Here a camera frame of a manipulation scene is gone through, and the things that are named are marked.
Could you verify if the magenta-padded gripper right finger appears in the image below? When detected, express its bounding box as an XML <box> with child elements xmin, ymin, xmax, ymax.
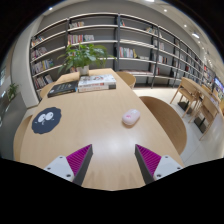
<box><xmin>134</xmin><ymin>143</ymin><xmax>184</xmax><ymax>185</ymax></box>

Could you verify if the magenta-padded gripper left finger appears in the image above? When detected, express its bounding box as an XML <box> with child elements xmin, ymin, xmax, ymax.
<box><xmin>43</xmin><ymin>143</ymin><xmax>94</xmax><ymax>187</ymax></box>

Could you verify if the pink computer mouse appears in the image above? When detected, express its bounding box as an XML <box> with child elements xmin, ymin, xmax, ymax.
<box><xmin>121</xmin><ymin>108</ymin><xmax>141</xmax><ymax>127</ymax></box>

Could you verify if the dark fuzzy-creature mouse pad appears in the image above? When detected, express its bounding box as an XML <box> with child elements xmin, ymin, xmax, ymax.
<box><xmin>31</xmin><ymin>106</ymin><xmax>63</xmax><ymax>135</ymax></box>

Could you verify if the black book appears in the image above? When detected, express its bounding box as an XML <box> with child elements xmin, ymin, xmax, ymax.
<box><xmin>47</xmin><ymin>80</ymin><xmax>80</xmax><ymax>99</ymax></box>

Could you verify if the light wooden side table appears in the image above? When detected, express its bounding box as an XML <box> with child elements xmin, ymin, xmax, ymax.
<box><xmin>181</xmin><ymin>77</ymin><xmax>224</xmax><ymax>133</ymax></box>

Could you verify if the small green plant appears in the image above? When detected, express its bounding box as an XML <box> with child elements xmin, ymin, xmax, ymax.
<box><xmin>7</xmin><ymin>83</ymin><xmax>19</xmax><ymax>101</ymax></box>

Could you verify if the white illustrated book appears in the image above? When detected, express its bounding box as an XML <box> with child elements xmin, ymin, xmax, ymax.
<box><xmin>77</xmin><ymin>73</ymin><xmax>117</xmax><ymax>89</ymax></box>

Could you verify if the green potted plant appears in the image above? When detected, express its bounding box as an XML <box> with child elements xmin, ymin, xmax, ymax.
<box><xmin>57</xmin><ymin>43</ymin><xmax>116</xmax><ymax>76</ymax></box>

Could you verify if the group of ceiling lights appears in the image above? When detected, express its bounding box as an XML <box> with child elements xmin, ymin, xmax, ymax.
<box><xmin>144</xmin><ymin>0</ymin><xmax>201</xmax><ymax>39</ymax></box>

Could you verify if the grey shelf unit with books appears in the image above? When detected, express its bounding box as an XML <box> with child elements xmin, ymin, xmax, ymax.
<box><xmin>29</xmin><ymin>12</ymin><xmax>216</xmax><ymax>101</ymax></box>

